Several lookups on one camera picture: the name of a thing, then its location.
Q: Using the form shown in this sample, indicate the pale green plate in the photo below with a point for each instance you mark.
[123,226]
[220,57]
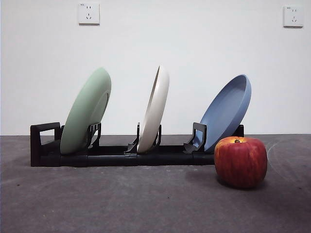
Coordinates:
[82,114]

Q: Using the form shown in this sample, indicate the cream white plate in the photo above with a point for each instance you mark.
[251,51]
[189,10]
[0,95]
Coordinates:
[155,114]

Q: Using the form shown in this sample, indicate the blue plate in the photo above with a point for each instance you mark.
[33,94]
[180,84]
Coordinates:
[226,109]

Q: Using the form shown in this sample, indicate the white wall socket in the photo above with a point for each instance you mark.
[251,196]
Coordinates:
[89,13]
[293,17]

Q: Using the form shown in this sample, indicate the black plate rack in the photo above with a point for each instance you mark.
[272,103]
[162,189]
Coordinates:
[109,160]

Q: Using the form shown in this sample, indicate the red apple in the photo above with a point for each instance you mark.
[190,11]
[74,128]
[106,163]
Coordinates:
[240,162]

